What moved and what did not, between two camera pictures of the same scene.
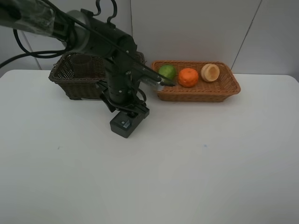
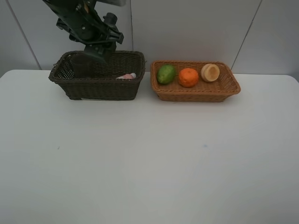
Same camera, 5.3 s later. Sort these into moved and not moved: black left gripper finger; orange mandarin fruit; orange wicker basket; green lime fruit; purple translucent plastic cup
Moved: black left gripper finger
Not moved: green lime fruit; orange wicker basket; purple translucent plastic cup; orange mandarin fruit
